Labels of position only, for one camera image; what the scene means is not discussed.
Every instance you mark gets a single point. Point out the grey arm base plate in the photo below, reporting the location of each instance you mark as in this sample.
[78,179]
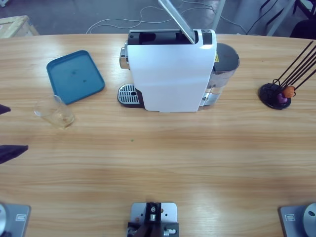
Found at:
[296,219]
[14,219]

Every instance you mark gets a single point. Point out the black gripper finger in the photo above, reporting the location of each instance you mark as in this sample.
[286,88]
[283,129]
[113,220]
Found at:
[10,151]
[3,109]

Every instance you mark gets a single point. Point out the blue plastic tray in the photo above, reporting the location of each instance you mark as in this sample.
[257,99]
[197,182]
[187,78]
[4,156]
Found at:
[74,76]

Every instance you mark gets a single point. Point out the silver coffee machine lever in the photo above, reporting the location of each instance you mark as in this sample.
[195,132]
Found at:
[177,17]

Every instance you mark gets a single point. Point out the light grey metal post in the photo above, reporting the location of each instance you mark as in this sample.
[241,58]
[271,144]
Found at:
[219,14]

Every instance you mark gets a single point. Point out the wooden crate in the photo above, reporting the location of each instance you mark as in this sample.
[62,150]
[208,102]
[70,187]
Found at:
[14,27]

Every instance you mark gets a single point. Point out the purple coffee capsule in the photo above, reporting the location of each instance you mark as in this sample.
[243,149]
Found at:
[282,98]

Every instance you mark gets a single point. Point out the white capsule coffee machine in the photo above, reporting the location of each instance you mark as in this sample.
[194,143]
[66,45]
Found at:
[170,74]

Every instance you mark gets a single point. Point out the grey mount plate black post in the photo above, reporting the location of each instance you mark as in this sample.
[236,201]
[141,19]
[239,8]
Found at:
[138,212]

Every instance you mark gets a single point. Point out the clear water tank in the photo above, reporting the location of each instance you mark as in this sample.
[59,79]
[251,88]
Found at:
[225,58]

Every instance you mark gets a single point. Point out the clear drinking glass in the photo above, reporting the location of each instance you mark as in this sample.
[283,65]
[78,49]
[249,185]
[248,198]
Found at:
[58,116]

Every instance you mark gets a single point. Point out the light grey slanted post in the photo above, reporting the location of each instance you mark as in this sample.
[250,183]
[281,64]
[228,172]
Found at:
[280,18]

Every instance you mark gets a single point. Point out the black chair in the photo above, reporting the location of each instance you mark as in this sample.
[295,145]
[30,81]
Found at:
[303,29]

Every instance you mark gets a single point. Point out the orange coffee capsule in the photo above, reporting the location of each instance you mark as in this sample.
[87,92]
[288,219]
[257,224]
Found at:
[288,91]

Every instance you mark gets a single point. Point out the metal grille drip tray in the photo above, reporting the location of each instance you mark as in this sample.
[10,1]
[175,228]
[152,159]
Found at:
[127,95]

